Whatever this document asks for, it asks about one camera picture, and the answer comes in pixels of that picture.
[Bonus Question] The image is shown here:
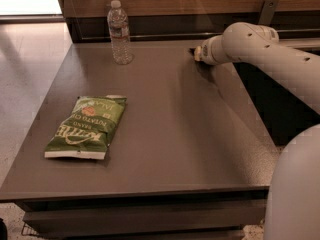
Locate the clear plastic water bottle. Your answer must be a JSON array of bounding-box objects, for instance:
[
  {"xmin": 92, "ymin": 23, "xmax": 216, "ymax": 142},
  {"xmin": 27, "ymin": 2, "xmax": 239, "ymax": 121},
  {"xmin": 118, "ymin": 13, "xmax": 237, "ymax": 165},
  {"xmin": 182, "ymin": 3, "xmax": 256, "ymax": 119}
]
[{"xmin": 107, "ymin": 0, "xmax": 133, "ymax": 65}]

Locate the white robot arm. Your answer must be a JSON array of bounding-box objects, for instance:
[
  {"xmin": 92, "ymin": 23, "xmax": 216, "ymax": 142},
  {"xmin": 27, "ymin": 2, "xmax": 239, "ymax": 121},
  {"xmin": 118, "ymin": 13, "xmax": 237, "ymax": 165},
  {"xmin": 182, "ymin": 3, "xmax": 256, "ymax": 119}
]
[{"xmin": 193, "ymin": 22, "xmax": 320, "ymax": 240}]

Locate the grey metal bracket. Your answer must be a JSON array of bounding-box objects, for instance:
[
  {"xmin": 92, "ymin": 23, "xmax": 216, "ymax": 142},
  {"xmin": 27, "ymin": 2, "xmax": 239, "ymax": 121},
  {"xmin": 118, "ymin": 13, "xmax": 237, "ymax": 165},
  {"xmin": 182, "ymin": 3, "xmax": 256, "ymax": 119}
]
[{"xmin": 258, "ymin": 0, "xmax": 279, "ymax": 26}]

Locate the green kettle chips bag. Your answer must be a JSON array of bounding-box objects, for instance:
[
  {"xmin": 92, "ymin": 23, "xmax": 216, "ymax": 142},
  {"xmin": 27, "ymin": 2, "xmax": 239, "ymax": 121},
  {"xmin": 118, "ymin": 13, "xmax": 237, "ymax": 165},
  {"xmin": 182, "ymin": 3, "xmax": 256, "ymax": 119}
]
[{"xmin": 44, "ymin": 95, "xmax": 127, "ymax": 160}]

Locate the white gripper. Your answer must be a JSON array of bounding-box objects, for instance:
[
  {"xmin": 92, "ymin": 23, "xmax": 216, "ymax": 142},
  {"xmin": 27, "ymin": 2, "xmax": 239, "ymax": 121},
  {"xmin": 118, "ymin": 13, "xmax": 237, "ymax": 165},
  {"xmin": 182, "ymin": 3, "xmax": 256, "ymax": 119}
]
[{"xmin": 194, "ymin": 35, "xmax": 227, "ymax": 65}]

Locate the wire rack under table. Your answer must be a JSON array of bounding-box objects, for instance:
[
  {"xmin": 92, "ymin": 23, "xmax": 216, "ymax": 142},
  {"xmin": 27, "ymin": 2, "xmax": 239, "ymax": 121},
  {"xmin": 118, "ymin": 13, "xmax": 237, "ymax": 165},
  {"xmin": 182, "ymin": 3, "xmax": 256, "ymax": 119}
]
[{"xmin": 21, "ymin": 223, "xmax": 40, "ymax": 238}]

